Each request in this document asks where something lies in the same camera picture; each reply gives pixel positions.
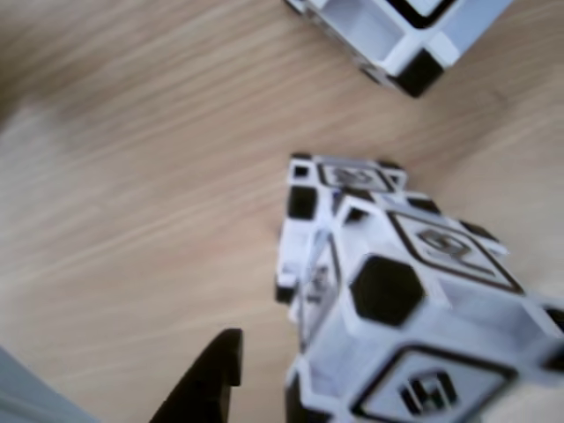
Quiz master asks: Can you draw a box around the white cube with S symbol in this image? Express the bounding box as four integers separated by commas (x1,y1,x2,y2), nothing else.
285,196,564,423

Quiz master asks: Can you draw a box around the white cube with paperclip symbol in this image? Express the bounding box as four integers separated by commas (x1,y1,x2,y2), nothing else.
284,0,516,99

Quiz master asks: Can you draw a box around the white cube with layered-diamond symbol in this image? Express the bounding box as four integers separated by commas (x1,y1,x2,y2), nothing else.
275,152,409,305

